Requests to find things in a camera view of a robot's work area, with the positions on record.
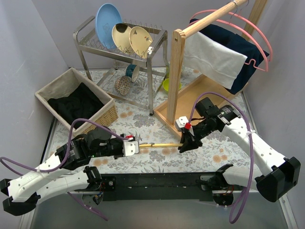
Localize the white cloth garment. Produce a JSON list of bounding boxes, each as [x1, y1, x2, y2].
[[183, 32, 247, 89]]

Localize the wicker laundry basket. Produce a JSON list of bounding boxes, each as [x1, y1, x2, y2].
[[35, 68, 118, 129]]

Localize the patterned red bowl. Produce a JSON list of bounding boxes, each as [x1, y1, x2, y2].
[[114, 76, 131, 96]]

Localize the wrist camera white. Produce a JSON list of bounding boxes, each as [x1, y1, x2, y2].
[[174, 116, 193, 135], [123, 135, 140, 157]]

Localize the floral table mat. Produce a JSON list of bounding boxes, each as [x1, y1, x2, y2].
[[44, 68, 251, 173]]

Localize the dark blue denim skirt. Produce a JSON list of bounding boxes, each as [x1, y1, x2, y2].
[[183, 24, 264, 94]]

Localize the cream plate dark spot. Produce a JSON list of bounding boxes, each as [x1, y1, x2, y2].
[[112, 23, 134, 54]]

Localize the pink wavy hanger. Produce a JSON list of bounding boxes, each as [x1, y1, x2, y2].
[[191, 10, 273, 62], [200, 24, 264, 66]]

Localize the steel dish rack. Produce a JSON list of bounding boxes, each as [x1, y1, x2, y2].
[[73, 16, 169, 116]]

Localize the cream floral plate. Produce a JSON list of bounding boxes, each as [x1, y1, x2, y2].
[[129, 26, 153, 59]]

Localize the blue plate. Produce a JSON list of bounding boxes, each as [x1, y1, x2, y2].
[[95, 3, 122, 50]]

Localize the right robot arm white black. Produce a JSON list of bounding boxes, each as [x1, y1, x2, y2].
[[175, 97, 301, 202]]

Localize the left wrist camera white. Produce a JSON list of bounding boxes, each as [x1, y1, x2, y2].
[[123, 135, 140, 157]]

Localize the black cloth garment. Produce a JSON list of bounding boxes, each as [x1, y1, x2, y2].
[[48, 83, 104, 125]]

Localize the teal cup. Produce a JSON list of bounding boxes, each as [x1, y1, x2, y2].
[[125, 64, 140, 83]]

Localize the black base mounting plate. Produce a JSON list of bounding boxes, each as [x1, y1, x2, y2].
[[78, 172, 229, 201]]

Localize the yellow wavy hanger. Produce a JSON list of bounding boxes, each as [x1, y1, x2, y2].
[[139, 143, 183, 148]]

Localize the wooden clothes rack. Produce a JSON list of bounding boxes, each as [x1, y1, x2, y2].
[[154, 0, 267, 138]]

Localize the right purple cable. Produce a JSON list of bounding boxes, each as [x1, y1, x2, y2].
[[190, 92, 254, 224]]

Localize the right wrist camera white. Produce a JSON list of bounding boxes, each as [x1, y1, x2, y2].
[[174, 116, 193, 135]]

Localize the lime green bowl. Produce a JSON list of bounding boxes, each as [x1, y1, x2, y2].
[[163, 78, 170, 92]]

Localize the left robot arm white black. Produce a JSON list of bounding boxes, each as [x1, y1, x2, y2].
[[0, 127, 135, 216]]

